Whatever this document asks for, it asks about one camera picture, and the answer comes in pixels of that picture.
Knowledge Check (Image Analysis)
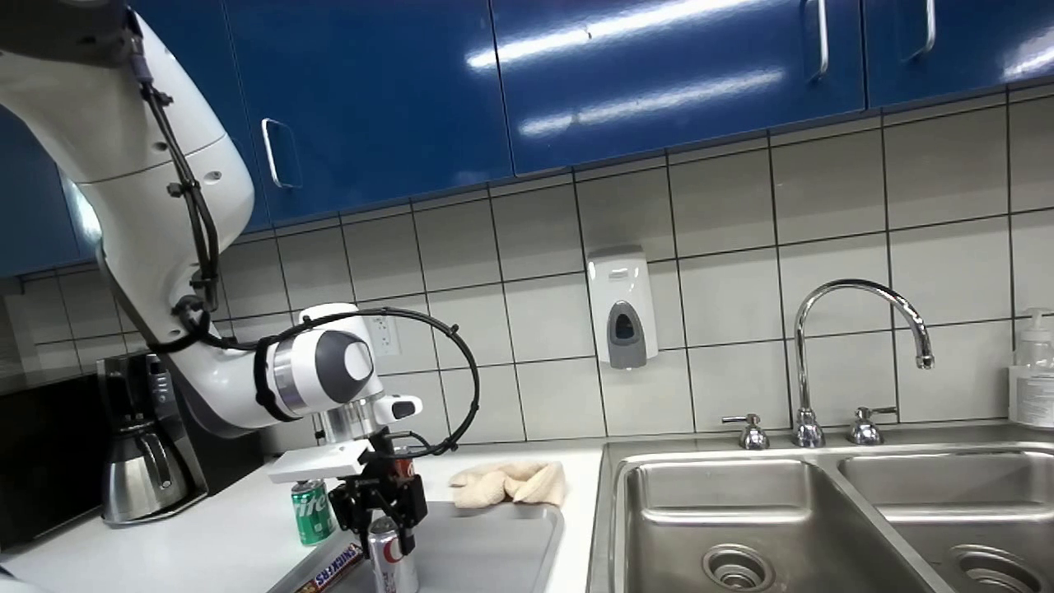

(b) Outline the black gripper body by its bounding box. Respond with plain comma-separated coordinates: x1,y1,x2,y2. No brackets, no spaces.
325,432,433,538

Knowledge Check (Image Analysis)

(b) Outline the green soda can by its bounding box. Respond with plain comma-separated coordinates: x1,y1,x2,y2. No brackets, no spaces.
288,474,336,550

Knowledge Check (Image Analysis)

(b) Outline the brown candy bar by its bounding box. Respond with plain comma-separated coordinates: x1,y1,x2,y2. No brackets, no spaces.
293,533,365,593

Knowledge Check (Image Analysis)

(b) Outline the beige waffle cloth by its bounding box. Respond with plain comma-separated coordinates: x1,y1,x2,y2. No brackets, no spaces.
447,458,571,512

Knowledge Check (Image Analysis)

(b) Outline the black coffee maker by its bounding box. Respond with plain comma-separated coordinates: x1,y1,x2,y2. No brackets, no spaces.
100,349,276,527

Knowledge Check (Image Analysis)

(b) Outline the steel coffee carafe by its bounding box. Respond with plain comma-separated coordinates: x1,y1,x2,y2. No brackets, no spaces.
107,416,190,527

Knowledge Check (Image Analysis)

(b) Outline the black microwave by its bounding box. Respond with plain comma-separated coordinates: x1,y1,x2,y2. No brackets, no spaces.
0,372,119,552

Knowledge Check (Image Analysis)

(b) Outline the stainless steel double sink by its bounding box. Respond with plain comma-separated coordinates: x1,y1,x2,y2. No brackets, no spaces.
587,437,1054,593

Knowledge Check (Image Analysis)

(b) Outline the blue cabinet door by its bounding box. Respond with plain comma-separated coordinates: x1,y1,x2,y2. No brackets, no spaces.
224,0,512,231
488,0,870,184
0,0,268,279
858,0,1054,114

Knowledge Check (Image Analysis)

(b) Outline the chrome gooseneck faucet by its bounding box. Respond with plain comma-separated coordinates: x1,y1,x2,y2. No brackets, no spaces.
790,276,940,447

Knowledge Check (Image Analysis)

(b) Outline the clear soap bottle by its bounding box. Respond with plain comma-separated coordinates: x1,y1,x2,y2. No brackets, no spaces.
1006,310,1054,432

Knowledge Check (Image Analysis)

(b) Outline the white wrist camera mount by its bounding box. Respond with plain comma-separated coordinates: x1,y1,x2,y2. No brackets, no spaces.
268,437,376,486

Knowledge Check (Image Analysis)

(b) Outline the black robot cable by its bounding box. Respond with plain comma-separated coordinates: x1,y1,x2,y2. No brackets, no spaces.
129,29,486,458

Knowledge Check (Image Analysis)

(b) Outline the white wall outlet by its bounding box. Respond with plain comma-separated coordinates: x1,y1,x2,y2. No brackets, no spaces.
365,313,401,363

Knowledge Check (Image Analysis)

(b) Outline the white wall soap dispenser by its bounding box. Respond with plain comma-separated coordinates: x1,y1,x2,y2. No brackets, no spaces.
587,252,662,372

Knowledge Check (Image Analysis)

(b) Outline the silver cabinet handle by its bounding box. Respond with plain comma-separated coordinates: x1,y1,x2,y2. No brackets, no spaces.
812,0,838,78
260,114,296,190
904,0,943,67

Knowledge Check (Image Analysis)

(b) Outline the chrome faucet handle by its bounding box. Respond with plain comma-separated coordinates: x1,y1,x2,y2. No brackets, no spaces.
848,406,904,447
722,410,775,451

